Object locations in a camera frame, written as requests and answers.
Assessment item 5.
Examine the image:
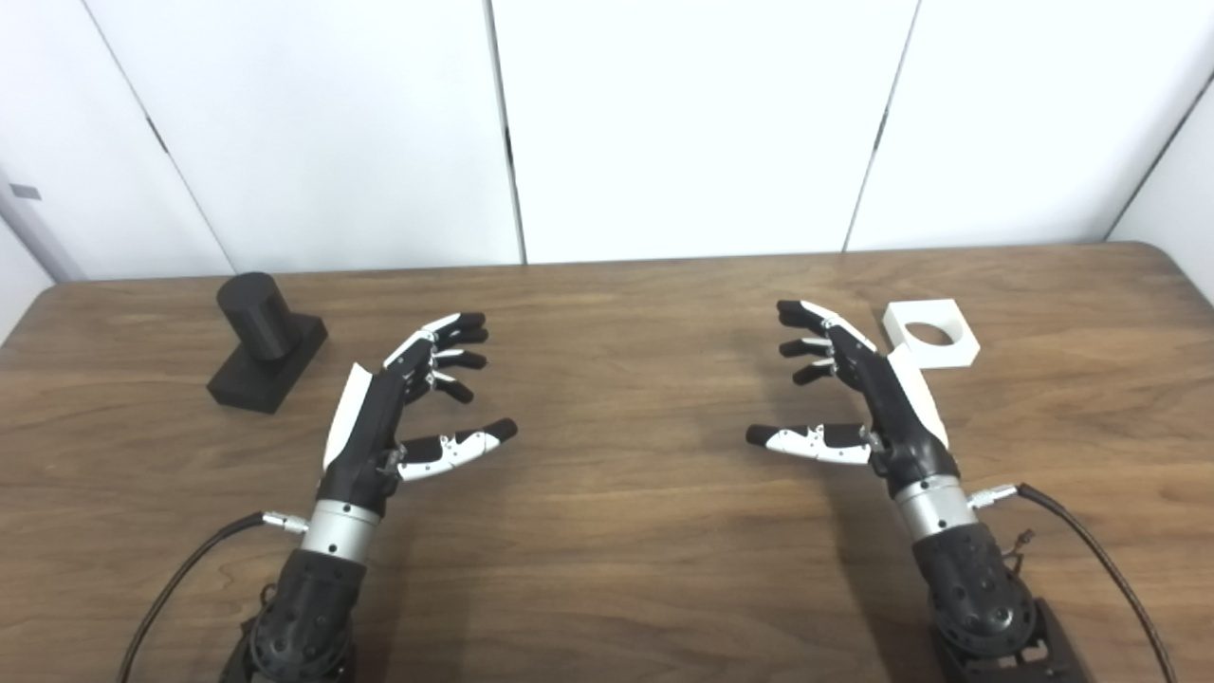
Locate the white square piece with hole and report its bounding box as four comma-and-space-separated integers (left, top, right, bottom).
881, 299, 981, 369

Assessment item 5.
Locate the black peg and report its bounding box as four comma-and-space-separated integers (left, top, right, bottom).
207, 272, 329, 415

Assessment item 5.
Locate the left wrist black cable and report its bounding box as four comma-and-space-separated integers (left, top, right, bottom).
117, 510, 311, 683

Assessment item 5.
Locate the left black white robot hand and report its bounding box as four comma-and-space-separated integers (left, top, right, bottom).
318, 312, 519, 519

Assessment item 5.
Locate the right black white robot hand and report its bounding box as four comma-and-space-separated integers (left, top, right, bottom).
745, 300, 961, 495

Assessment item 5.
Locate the grey wall post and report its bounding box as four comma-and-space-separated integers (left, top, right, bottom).
0, 169, 86, 284

